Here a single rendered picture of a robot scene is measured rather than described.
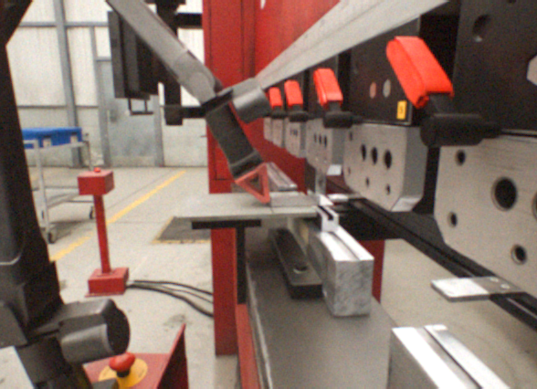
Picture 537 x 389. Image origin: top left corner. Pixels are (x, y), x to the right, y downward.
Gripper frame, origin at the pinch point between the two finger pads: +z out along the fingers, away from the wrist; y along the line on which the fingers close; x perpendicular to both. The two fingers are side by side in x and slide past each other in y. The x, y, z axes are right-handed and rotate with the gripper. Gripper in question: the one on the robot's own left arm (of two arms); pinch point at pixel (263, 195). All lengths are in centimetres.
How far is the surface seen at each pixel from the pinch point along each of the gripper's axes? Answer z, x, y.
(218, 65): -35, -9, 87
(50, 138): -69, 150, 291
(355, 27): -20.0, -18.9, -29.4
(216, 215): -3.0, 9.3, -7.8
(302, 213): 4.7, -5.0, -7.8
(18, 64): -285, 313, 765
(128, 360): 7.0, 30.7, -21.2
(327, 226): 8.1, -7.7, -10.9
